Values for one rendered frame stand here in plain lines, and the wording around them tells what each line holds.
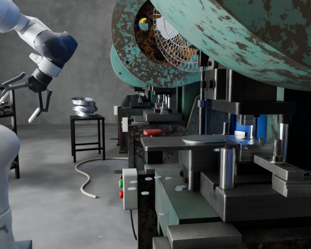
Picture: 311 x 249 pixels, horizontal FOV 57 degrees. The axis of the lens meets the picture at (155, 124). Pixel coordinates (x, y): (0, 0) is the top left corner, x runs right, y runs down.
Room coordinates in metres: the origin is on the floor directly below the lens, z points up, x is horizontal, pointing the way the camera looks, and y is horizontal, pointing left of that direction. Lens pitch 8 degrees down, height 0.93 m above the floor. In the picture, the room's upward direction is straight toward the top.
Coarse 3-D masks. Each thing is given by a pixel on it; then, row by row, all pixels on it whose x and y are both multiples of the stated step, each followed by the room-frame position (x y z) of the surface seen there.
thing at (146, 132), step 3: (147, 129) 1.13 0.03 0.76; (150, 129) 1.12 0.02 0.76; (153, 129) 1.12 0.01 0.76; (156, 129) 1.13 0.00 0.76; (159, 129) 1.12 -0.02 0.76; (144, 132) 1.09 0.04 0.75; (147, 132) 1.08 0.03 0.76; (150, 132) 1.08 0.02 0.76; (153, 132) 1.08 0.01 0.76; (156, 132) 1.08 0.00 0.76; (159, 132) 1.08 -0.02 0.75; (153, 135) 1.10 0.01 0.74
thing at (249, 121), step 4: (240, 116) 0.80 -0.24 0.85; (244, 116) 0.79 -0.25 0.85; (248, 116) 0.79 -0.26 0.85; (252, 116) 0.79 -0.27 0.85; (240, 120) 0.80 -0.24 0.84; (244, 120) 0.79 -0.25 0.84; (248, 120) 0.79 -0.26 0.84; (252, 120) 0.79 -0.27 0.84; (240, 124) 0.80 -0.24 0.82; (244, 124) 0.79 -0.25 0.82; (248, 124) 0.79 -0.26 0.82; (252, 124) 0.79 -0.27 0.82
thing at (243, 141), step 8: (224, 136) 0.85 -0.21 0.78; (232, 136) 0.85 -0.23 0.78; (240, 136) 0.85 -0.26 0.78; (248, 136) 0.85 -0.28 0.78; (240, 144) 0.74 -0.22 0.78; (248, 144) 0.74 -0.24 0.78; (256, 144) 0.74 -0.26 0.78; (272, 144) 0.75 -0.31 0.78; (240, 152) 0.74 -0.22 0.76; (248, 152) 0.74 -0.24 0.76; (256, 152) 0.74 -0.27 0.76; (264, 152) 0.74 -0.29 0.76; (272, 152) 0.75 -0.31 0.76; (240, 160) 0.73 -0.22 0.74; (248, 160) 0.74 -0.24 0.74
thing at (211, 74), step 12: (216, 72) 0.75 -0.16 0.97; (228, 72) 0.74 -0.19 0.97; (204, 84) 0.82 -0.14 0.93; (216, 84) 0.75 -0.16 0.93; (228, 84) 0.74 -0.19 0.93; (240, 84) 0.73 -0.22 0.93; (252, 84) 0.74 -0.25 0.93; (264, 84) 0.74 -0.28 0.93; (204, 96) 0.84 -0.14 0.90; (216, 96) 0.75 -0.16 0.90; (228, 96) 0.74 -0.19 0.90; (240, 96) 0.73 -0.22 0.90; (252, 96) 0.74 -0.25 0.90; (264, 96) 0.74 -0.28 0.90; (276, 96) 0.75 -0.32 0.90
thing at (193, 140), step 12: (144, 144) 0.74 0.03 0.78; (156, 144) 0.73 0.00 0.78; (168, 144) 0.73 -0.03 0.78; (180, 144) 0.73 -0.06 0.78; (192, 144) 0.73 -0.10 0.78; (204, 144) 0.73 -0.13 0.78; (216, 144) 0.73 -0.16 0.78; (228, 144) 0.74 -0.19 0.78; (192, 156) 0.74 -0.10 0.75; (204, 156) 0.75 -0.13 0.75; (216, 156) 0.75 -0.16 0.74; (192, 168) 0.74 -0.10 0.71; (204, 168) 0.75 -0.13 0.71; (216, 168) 0.75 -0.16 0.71; (192, 180) 0.74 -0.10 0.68
